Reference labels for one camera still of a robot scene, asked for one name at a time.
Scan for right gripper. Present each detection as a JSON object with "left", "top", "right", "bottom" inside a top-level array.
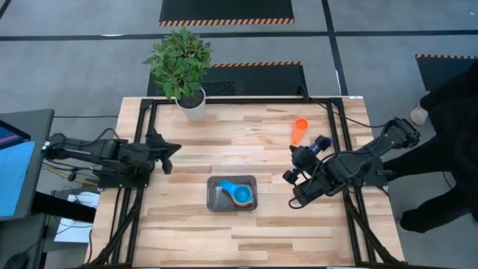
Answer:
[{"left": 282, "top": 134, "right": 335, "bottom": 185}]

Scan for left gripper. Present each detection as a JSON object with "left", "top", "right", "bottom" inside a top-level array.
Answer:
[{"left": 124, "top": 128, "right": 183, "bottom": 176}]

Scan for small dark blue measuring cup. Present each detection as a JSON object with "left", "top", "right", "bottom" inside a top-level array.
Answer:
[{"left": 314, "top": 135, "right": 334, "bottom": 153}]

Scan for orange measuring cup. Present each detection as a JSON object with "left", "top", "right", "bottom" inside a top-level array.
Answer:
[{"left": 291, "top": 117, "right": 311, "bottom": 147}]

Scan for grey translucent plastic basket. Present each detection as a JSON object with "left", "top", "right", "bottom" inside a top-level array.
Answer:
[{"left": 206, "top": 175, "right": 258, "bottom": 213}]

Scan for teal measuring cup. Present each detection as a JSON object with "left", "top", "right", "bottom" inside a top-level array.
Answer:
[{"left": 218, "top": 179, "right": 252, "bottom": 204}]

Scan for large blue measuring cup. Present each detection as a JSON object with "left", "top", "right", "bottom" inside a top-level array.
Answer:
[{"left": 227, "top": 185, "right": 256, "bottom": 208}]

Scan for red measuring cup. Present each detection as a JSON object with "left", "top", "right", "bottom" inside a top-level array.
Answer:
[{"left": 228, "top": 186, "right": 256, "bottom": 209}]

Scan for white plant pot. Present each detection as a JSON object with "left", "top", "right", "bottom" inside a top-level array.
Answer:
[{"left": 174, "top": 88, "right": 208, "bottom": 122}]

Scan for black floor mat striped edge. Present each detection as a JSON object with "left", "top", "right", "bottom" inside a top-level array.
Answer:
[
  {"left": 146, "top": 61, "right": 308, "bottom": 98},
  {"left": 415, "top": 53, "right": 478, "bottom": 93},
  {"left": 158, "top": 0, "right": 296, "bottom": 28}
]

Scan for green leafy plant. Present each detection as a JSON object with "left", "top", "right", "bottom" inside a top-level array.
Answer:
[{"left": 143, "top": 26, "right": 215, "bottom": 101}]

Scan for beige rounded object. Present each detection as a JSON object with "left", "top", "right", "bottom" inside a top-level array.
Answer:
[{"left": 410, "top": 105, "right": 429, "bottom": 126}]

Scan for white paper sheets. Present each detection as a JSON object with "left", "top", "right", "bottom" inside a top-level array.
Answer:
[{"left": 53, "top": 190, "right": 102, "bottom": 244}]

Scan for person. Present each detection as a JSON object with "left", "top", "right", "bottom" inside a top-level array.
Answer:
[{"left": 381, "top": 61, "right": 478, "bottom": 235}]

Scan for blue laptop screen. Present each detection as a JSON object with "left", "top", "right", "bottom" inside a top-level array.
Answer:
[{"left": 0, "top": 125, "right": 37, "bottom": 218}]

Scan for black aluminium table frame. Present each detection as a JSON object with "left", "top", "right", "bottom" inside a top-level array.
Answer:
[{"left": 86, "top": 97, "right": 403, "bottom": 268}]

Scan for black power cable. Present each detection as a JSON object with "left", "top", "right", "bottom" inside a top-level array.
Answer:
[{"left": 297, "top": 84, "right": 391, "bottom": 130}]

